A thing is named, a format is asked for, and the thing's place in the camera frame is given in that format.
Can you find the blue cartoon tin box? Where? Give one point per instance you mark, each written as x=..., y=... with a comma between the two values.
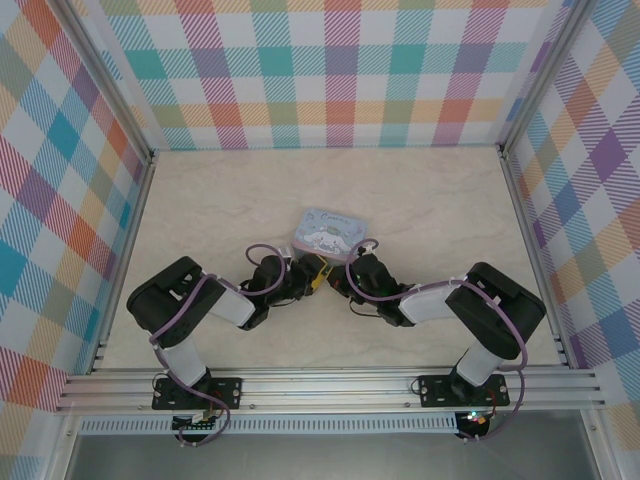
x=332, y=232

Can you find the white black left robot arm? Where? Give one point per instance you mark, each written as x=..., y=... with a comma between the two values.
x=175, y=300

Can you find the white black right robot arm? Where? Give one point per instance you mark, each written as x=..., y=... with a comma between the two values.
x=480, y=310

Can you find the small black controller board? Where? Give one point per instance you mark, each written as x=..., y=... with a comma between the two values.
x=195, y=424

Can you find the controller board with lights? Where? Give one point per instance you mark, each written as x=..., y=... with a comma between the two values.
x=475, y=419

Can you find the aluminium mounting rail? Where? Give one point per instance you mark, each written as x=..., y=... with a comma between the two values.
x=330, y=387

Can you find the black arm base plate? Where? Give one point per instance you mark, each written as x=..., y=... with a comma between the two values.
x=435, y=390
x=225, y=392

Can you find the aluminium frame side rail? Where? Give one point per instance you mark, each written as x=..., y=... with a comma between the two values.
x=125, y=250
x=530, y=250

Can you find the aluminium frame post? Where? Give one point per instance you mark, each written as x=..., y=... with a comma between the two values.
x=107, y=80
x=545, y=75

